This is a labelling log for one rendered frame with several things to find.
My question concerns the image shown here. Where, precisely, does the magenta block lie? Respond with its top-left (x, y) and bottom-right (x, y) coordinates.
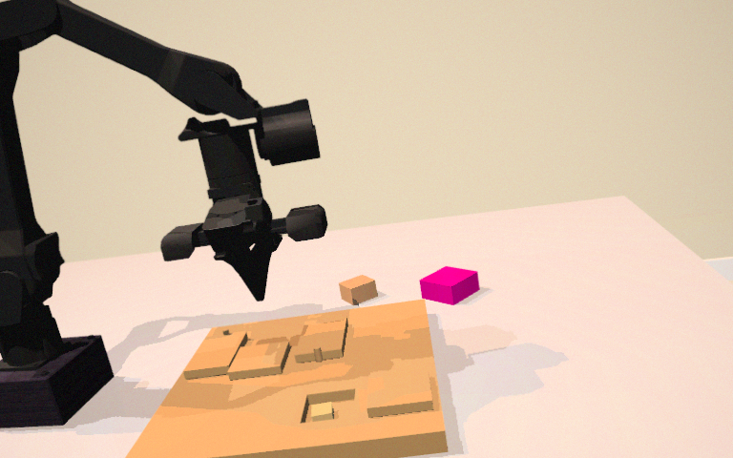
top-left (420, 266), bottom-right (480, 305)

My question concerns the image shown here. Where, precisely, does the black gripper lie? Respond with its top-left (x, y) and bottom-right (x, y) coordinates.
top-left (160, 169), bottom-right (328, 302)

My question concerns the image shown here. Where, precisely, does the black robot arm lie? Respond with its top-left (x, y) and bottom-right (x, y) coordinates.
top-left (0, 0), bottom-right (321, 372)

